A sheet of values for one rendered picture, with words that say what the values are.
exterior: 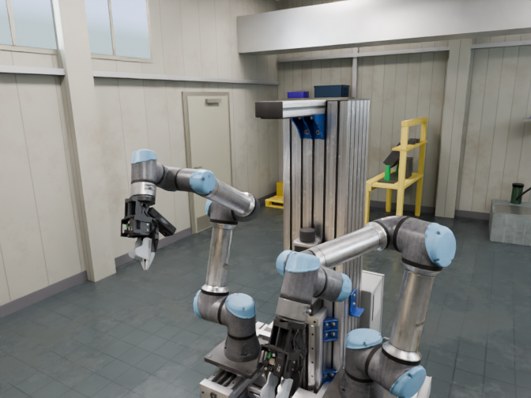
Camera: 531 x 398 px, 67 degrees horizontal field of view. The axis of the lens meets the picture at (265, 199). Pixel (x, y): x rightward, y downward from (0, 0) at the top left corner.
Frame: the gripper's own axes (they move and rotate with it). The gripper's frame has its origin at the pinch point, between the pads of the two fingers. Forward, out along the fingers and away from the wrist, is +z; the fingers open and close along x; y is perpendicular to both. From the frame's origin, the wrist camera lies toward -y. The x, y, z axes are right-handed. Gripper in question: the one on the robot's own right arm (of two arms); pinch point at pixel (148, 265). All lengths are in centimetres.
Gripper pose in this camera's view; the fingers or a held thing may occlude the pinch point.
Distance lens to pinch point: 124.3
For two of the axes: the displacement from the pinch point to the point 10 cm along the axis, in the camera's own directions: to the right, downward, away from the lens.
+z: 0.6, 9.6, -2.7
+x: 7.6, -2.2, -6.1
